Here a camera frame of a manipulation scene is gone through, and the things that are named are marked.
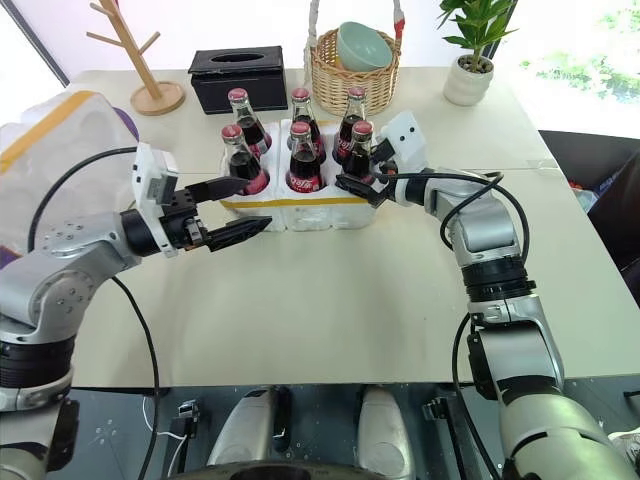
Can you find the white ribbed plant pot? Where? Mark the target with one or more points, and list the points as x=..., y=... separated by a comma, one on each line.
x=467, y=85

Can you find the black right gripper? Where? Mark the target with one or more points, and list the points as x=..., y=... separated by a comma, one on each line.
x=387, y=187

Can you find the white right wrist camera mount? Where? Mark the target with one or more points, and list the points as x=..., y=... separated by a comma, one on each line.
x=407, y=140

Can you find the black floor bracket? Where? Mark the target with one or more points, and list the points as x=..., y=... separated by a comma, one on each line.
x=442, y=415

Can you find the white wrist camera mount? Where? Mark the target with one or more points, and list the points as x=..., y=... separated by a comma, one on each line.
x=150, y=167
x=407, y=140

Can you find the black tissue box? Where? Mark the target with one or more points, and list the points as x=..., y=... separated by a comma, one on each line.
x=240, y=87

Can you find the black floor connector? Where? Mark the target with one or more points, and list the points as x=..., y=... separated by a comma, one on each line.
x=184, y=422

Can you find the pale green bowl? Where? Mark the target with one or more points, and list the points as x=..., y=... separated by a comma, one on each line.
x=365, y=47

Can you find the black round robot waist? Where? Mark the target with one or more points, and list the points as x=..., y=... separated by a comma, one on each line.
x=280, y=472

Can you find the glass cola bottle red cap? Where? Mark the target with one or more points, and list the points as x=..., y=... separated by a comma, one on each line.
x=245, y=120
x=301, y=107
x=302, y=170
x=354, y=107
x=360, y=150
x=242, y=167

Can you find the silver rounded robot leg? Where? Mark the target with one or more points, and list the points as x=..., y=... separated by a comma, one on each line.
x=245, y=430
x=382, y=430

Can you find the wooden mug tree stand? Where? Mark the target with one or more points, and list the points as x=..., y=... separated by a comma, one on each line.
x=150, y=90

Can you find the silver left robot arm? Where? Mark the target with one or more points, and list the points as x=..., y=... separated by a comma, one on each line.
x=55, y=280

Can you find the green leafy plant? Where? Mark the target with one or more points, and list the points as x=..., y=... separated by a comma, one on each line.
x=477, y=25

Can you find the black bin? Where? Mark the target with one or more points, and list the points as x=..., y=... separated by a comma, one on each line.
x=610, y=225

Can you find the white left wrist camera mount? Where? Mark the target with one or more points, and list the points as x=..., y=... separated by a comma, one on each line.
x=150, y=167

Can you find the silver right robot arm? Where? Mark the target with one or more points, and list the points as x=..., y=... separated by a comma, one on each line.
x=520, y=350

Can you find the white foam crate yellow tape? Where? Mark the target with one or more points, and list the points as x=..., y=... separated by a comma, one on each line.
x=310, y=212

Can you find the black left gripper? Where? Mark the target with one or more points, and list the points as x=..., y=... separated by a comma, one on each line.
x=181, y=220

